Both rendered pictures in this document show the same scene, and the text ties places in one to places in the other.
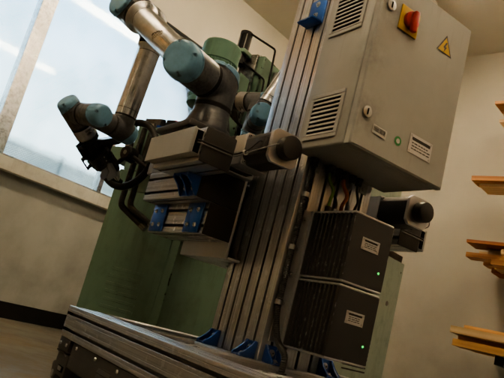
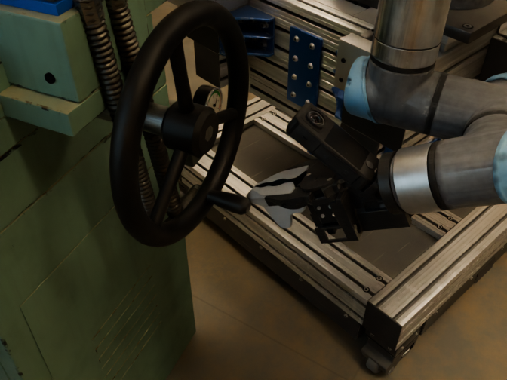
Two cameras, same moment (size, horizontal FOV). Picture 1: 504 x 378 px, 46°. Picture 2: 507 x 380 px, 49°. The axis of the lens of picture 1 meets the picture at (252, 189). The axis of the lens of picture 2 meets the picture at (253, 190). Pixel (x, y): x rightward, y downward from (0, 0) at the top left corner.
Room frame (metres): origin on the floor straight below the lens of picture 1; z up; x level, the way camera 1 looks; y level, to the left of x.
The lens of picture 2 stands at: (2.27, 1.03, 1.19)
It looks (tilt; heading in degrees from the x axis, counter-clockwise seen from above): 41 degrees down; 259
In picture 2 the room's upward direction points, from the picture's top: straight up
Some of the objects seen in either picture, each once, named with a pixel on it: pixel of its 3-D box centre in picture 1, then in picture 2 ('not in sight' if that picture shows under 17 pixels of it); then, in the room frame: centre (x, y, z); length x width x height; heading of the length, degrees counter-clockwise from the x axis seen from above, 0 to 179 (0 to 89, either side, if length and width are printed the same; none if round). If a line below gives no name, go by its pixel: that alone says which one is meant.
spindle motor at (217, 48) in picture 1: (214, 76); not in sight; (2.52, 0.29, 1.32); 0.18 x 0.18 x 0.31
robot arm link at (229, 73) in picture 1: (217, 86); not in sight; (1.77, 0.19, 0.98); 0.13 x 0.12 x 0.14; 143
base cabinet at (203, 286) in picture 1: (169, 292); (2, 262); (2.62, 0.22, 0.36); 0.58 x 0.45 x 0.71; 145
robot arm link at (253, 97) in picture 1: (260, 103); not in sight; (2.13, 0.05, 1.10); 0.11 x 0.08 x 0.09; 55
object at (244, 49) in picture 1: (243, 49); not in sight; (2.63, 0.21, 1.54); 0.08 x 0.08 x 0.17; 55
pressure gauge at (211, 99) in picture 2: not in sight; (205, 107); (2.20, 0.20, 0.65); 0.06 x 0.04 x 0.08; 55
